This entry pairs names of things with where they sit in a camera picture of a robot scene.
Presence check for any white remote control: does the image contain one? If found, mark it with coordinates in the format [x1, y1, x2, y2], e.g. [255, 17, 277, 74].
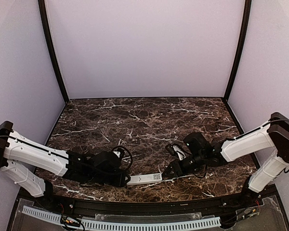
[127, 173, 162, 186]

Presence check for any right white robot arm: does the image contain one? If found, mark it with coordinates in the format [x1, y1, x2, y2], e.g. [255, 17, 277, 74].
[162, 112, 289, 193]

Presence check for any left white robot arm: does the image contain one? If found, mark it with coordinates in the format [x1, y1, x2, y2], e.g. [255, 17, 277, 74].
[0, 121, 131, 198]

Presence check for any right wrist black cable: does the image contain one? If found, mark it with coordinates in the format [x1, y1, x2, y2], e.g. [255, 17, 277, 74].
[192, 166, 208, 179]

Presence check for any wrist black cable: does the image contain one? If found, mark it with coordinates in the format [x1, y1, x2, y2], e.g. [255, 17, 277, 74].
[192, 166, 208, 179]
[79, 145, 133, 188]

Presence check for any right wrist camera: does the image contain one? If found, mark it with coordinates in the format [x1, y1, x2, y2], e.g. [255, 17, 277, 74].
[165, 144, 186, 160]

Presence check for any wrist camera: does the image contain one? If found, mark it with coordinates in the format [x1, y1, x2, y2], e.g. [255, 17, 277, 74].
[165, 144, 186, 160]
[112, 148, 125, 160]

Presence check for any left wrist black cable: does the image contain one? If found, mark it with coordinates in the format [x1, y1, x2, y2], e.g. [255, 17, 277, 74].
[79, 145, 133, 188]

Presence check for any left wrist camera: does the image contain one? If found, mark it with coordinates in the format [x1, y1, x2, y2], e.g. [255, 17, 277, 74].
[112, 148, 125, 160]

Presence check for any black front table rail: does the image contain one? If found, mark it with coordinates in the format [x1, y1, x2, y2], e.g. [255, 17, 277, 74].
[36, 193, 255, 217]

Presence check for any white slotted cable duct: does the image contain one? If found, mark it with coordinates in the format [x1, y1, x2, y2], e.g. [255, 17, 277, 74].
[22, 206, 221, 231]

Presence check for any right black frame post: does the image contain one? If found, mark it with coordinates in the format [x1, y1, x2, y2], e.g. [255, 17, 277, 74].
[223, 0, 252, 103]

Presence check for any black frame post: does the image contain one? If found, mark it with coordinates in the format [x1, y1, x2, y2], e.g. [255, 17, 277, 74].
[38, 0, 69, 104]
[223, 0, 252, 103]

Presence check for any left black frame post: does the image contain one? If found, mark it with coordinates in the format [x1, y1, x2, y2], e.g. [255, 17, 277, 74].
[38, 0, 69, 104]

